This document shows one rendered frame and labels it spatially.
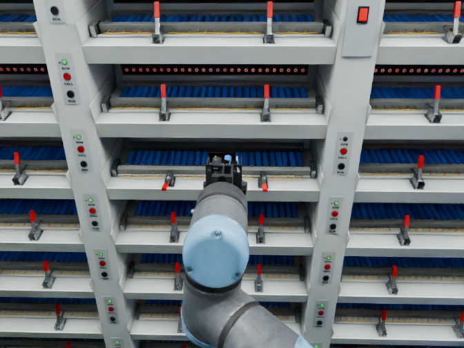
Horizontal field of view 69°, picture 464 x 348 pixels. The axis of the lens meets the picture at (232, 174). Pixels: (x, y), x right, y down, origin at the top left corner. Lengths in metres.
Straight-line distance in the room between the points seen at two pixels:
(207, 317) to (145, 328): 0.83
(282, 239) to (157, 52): 0.64
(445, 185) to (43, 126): 1.11
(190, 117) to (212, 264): 0.52
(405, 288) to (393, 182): 0.40
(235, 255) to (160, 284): 0.76
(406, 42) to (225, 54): 0.43
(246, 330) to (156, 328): 0.86
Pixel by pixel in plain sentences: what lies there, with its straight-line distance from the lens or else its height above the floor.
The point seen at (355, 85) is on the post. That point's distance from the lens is 0.90.
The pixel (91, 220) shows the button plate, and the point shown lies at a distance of 1.09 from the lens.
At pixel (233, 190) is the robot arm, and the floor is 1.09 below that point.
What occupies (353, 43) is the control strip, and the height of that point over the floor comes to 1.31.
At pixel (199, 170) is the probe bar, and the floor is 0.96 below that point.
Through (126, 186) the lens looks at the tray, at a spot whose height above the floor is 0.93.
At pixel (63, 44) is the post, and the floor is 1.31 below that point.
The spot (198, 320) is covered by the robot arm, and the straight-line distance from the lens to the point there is 0.55.
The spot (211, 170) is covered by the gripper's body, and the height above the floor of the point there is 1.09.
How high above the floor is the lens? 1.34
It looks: 24 degrees down
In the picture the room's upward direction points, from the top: straight up
